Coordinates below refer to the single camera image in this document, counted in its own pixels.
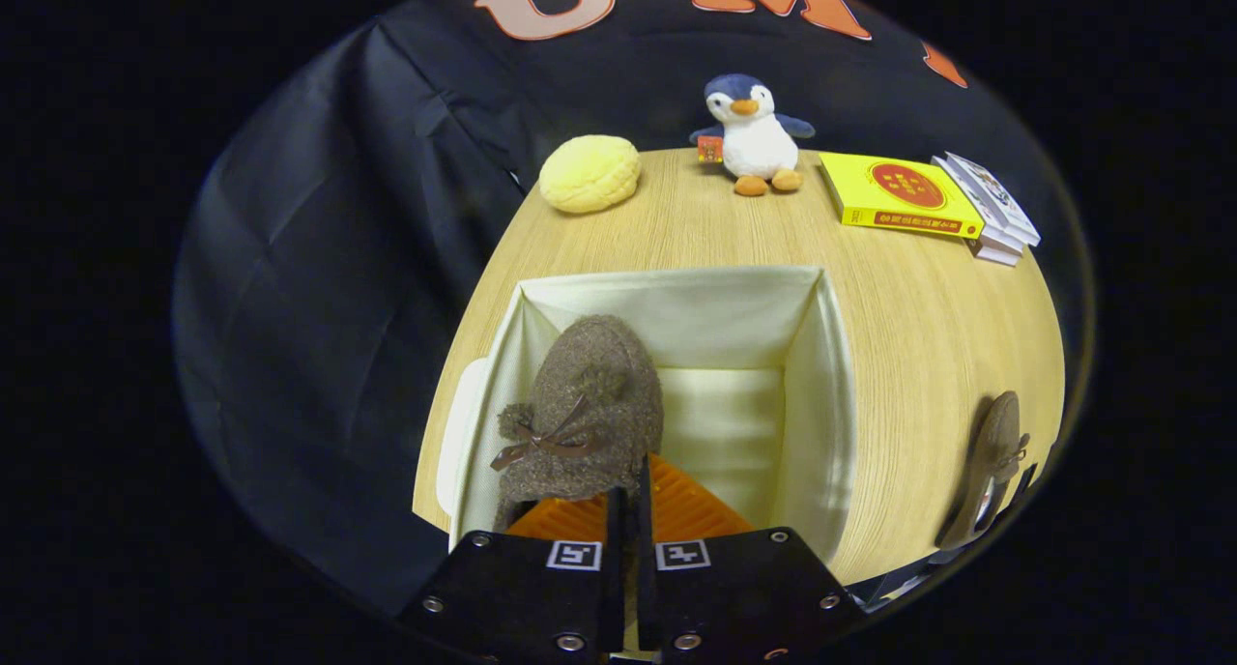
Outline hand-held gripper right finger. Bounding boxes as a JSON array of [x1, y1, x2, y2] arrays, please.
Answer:
[[635, 454, 866, 664]]

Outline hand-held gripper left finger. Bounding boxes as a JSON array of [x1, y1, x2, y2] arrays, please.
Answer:
[[396, 487, 629, 664]]

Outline brown fuzzy shoe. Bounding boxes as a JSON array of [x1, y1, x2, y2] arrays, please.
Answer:
[[490, 315, 666, 531], [935, 390, 1032, 550]]

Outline cream fabric storage box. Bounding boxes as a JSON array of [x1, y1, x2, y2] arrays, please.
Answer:
[[435, 265, 859, 562]]

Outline yellow round bread plush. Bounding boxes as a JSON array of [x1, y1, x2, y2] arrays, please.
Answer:
[[538, 134, 642, 215]]

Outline black backdrop cloth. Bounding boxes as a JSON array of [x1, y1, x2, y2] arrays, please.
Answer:
[[174, 0, 1098, 618]]

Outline penguin plush toy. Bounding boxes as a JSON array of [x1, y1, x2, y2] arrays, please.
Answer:
[[689, 73, 816, 197]]

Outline yellow book with red circle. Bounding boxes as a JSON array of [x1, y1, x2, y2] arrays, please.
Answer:
[[820, 152, 985, 238]]

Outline pinkish book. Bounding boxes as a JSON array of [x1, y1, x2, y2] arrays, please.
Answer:
[[966, 238, 1023, 267]]

